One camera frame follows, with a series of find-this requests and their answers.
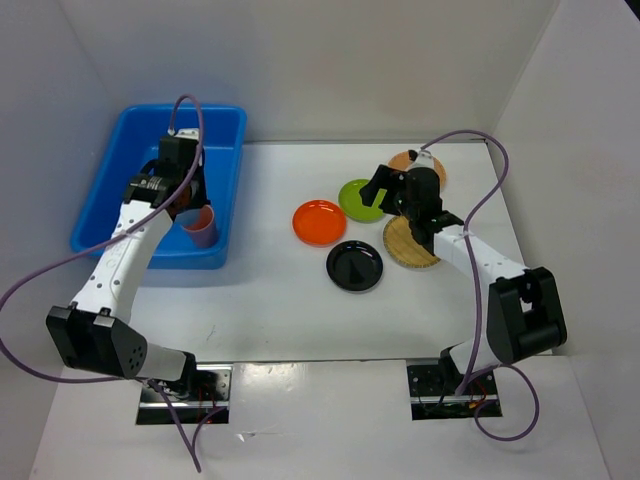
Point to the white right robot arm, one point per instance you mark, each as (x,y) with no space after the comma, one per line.
(518,309)

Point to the orange plastic plate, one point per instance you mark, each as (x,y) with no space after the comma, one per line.
(319,223)

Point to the green-rimmed bamboo tray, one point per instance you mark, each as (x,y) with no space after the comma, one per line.
(402,247)

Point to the black plastic plate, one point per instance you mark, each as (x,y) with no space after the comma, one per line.
(354,266)

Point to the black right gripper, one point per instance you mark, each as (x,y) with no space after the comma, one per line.
(386,178)

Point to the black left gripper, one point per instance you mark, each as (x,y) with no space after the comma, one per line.
(201,198)

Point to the green plastic plate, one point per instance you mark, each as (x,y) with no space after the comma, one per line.
(350,202)

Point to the blue plastic bin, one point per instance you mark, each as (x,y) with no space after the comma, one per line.
(134,141)

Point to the pink plastic cup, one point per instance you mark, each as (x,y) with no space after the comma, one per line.
(200,226)

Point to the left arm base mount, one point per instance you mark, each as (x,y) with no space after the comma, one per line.
(207,399)

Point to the brown woven bamboo tray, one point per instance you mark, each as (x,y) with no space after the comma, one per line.
(411,159)

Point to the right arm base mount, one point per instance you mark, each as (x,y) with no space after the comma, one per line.
(431,399)

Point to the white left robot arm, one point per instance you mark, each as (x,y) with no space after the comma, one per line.
(93,333)

